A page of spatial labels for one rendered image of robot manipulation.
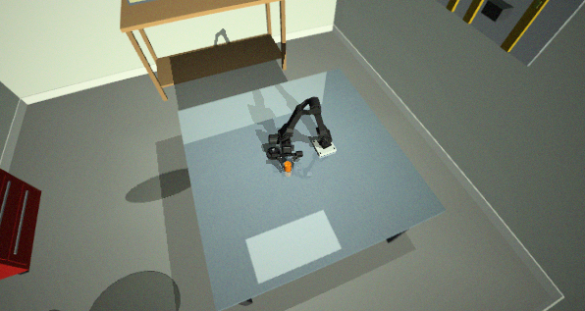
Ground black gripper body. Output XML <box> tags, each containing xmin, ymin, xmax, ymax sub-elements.
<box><xmin>271</xmin><ymin>142</ymin><xmax>303</xmax><ymax>159</ymax></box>

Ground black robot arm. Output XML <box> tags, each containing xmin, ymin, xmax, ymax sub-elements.
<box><xmin>269</xmin><ymin>97</ymin><xmax>333</xmax><ymax>153</ymax></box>

